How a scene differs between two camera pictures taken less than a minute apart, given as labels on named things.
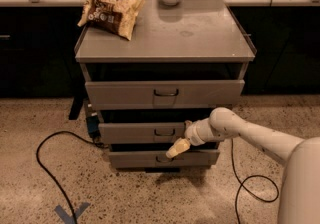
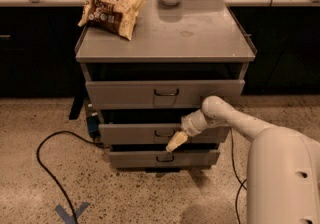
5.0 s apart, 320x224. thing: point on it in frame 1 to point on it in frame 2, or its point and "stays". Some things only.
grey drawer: (141, 132) stays
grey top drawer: (143, 94) stays
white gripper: (192, 135) to (189, 126)
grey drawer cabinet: (181, 60) stays
